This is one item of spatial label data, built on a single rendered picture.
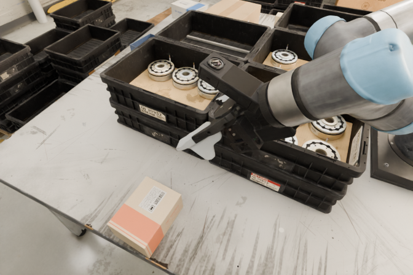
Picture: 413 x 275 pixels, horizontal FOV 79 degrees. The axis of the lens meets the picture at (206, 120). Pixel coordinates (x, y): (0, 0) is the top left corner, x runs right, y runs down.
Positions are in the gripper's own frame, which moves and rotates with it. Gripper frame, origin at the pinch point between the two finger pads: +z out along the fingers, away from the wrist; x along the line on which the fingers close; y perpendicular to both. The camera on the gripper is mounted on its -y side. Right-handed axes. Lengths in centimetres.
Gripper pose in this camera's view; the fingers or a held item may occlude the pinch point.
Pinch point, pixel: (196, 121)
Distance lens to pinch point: 51.5
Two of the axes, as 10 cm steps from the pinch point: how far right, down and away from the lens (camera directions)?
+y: 6.1, 7.5, 2.4
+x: 5.3, -6.2, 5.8
